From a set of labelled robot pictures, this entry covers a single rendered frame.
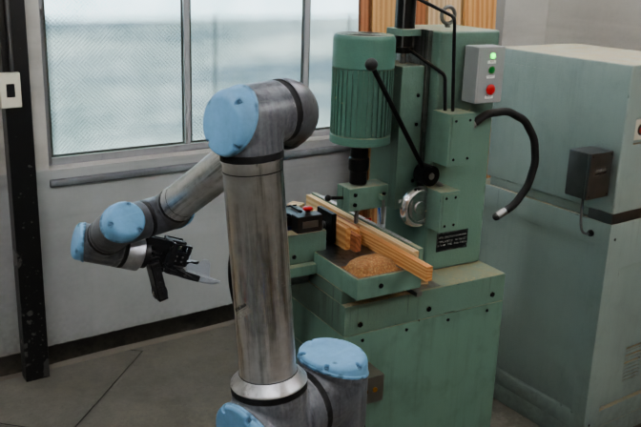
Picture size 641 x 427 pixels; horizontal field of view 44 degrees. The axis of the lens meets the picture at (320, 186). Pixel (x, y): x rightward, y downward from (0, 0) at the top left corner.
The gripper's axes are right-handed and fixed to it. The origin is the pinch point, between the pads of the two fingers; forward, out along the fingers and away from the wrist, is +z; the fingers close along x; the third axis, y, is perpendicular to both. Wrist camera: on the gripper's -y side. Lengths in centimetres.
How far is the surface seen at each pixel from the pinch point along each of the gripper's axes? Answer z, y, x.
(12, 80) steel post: -36, 23, 126
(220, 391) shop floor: 68, -71, 86
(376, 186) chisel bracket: 45, 35, 3
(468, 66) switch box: 54, 76, -7
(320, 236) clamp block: 31.0, 16.2, 2.4
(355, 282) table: 31.2, 10.6, -19.6
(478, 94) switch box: 57, 69, -10
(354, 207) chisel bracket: 39.6, 26.9, 3.2
